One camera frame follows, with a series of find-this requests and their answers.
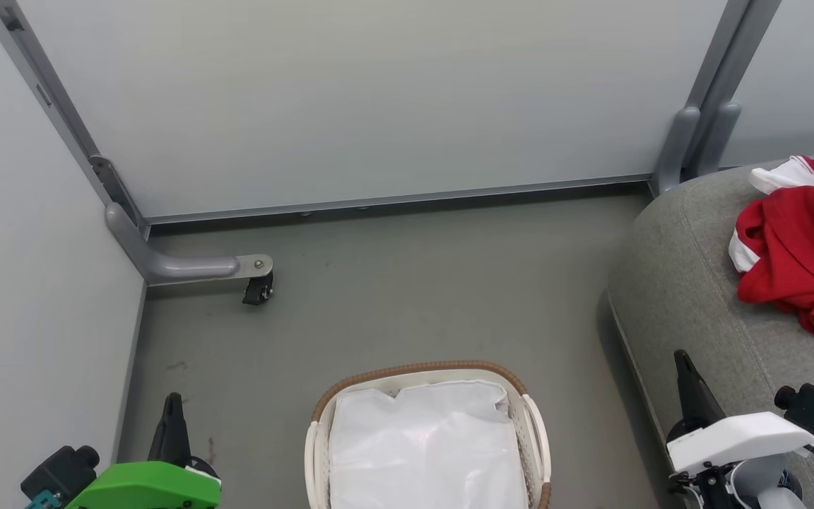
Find grey partition bottom rail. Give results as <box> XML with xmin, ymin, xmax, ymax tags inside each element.
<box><xmin>146</xmin><ymin>173</ymin><xmax>655</xmax><ymax>226</ymax></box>

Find grey curved partition foot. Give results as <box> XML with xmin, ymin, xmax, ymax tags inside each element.
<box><xmin>105</xmin><ymin>204</ymin><xmax>273</xmax><ymax>287</ymax></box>

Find grey partition post feet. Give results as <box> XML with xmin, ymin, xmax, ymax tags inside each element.
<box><xmin>651</xmin><ymin>0</ymin><xmax>782</xmax><ymax>195</ymax></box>

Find woven laundry basket white rim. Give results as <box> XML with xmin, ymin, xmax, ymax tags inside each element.
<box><xmin>305</xmin><ymin>361</ymin><xmax>553</xmax><ymax>509</ymax></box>

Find red and white clothing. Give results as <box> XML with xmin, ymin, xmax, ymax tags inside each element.
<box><xmin>729</xmin><ymin>139</ymin><xmax>814</xmax><ymax>337</ymax></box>

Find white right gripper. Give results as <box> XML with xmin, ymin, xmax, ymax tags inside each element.
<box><xmin>665</xmin><ymin>349</ymin><xmax>814</xmax><ymax>509</ymax></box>

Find black caster wheel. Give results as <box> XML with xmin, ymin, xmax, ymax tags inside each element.
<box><xmin>242</xmin><ymin>272</ymin><xmax>275</xmax><ymax>306</ymax></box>

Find grey partition frame post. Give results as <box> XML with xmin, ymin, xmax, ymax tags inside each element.
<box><xmin>0</xmin><ymin>0</ymin><xmax>148</xmax><ymax>238</ymax></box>

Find grey fabric sofa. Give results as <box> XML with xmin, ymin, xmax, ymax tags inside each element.
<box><xmin>605</xmin><ymin>159</ymin><xmax>814</xmax><ymax>509</ymax></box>

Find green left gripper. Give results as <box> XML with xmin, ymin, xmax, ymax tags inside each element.
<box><xmin>64</xmin><ymin>392</ymin><xmax>223</xmax><ymax>509</ymax></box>

